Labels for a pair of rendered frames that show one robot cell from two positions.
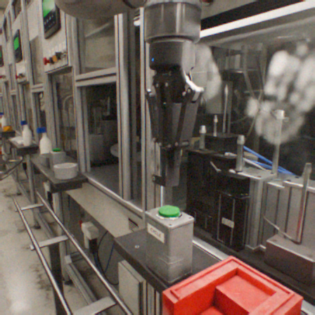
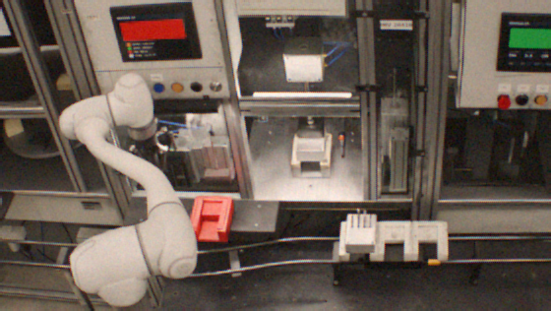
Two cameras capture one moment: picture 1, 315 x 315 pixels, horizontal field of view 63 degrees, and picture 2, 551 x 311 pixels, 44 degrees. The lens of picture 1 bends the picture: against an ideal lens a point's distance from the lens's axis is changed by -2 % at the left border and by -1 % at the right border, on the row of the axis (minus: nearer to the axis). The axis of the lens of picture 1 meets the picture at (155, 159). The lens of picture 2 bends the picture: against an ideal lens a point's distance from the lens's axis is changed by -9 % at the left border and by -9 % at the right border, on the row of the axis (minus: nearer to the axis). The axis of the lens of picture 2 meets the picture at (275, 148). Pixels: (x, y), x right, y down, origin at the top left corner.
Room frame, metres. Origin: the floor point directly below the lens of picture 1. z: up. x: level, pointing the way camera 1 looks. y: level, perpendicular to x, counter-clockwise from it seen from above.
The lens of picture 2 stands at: (-1.05, 0.82, 2.79)
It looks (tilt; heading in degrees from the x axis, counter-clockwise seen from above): 44 degrees down; 317
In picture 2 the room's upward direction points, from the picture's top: 8 degrees counter-clockwise
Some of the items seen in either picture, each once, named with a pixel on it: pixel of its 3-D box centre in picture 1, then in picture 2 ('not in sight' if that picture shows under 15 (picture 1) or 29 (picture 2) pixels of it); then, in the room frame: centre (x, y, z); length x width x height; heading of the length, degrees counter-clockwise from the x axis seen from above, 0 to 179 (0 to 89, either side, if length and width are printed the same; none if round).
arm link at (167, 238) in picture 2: not in sight; (170, 245); (-0.04, 0.27, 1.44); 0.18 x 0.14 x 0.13; 150
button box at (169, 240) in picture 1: (171, 240); not in sight; (0.45, -0.03, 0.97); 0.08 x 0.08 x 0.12; 35
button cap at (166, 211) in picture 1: (169, 214); not in sight; (0.45, -0.03, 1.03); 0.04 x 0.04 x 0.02
